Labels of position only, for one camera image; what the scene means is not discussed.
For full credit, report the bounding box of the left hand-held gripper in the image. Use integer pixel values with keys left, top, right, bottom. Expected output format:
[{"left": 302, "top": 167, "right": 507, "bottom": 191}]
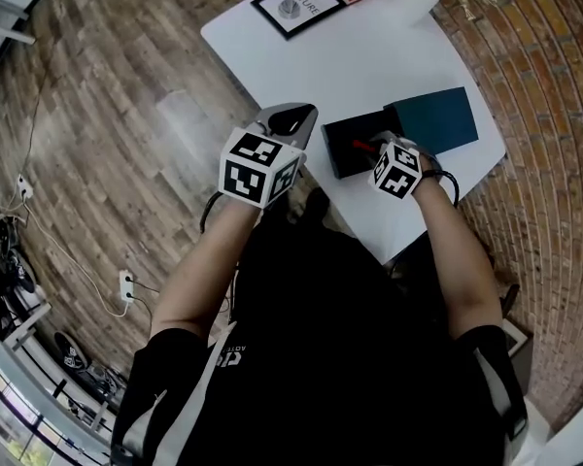
[{"left": 217, "top": 103, "right": 319, "bottom": 211}]

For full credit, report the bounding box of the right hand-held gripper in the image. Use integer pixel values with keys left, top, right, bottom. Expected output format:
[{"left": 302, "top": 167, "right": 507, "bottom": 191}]
[{"left": 367, "top": 131, "right": 425, "bottom": 198}]

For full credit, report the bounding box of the black box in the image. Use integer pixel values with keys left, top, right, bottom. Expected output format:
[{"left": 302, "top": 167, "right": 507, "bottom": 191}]
[{"left": 320, "top": 110, "right": 404, "bottom": 181}]

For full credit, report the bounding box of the person's left forearm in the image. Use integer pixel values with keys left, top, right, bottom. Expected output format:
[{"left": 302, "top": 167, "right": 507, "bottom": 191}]
[{"left": 151, "top": 194, "right": 264, "bottom": 339}]

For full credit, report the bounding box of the person's right forearm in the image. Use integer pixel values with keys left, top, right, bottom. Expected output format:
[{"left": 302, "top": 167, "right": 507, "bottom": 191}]
[{"left": 411, "top": 175, "right": 503, "bottom": 343}]

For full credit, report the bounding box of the dark teal box lid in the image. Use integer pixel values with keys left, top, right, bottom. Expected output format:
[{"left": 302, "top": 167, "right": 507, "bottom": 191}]
[{"left": 382, "top": 85, "right": 481, "bottom": 157}]

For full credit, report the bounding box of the black framed leaf picture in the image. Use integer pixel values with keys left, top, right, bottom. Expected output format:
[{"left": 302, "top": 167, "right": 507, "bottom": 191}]
[{"left": 250, "top": 0, "right": 349, "bottom": 42}]

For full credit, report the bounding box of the person's black shirt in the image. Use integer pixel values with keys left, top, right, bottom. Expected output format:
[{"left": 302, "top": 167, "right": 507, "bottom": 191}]
[{"left": 109, "top": 187, "right": 530, "bottom": 466}]

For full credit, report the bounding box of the black sneaker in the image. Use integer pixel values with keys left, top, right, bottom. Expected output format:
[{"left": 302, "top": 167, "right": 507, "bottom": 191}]
[{"left": 52, "top": 331, "right": 92, "bottom": 373}]

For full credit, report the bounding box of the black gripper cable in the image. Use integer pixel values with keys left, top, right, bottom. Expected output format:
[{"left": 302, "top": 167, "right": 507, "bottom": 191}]
[
  {"left": 199, "top": 193, "right": 224, "bottom": 235},
  {"left": 420, "top": 149, "right": 462, "bottom": 208}
]

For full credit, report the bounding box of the white power cable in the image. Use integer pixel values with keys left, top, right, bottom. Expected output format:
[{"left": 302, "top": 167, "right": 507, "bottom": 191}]
[{"left": 9, "top": 196, "right": 130, "bottom": 318}]

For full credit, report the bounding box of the grey metal shelf frame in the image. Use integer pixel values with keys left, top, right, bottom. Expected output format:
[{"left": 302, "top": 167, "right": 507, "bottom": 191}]
[{"left": 0, "top": 0, "right": 37, "bottom": 111}]

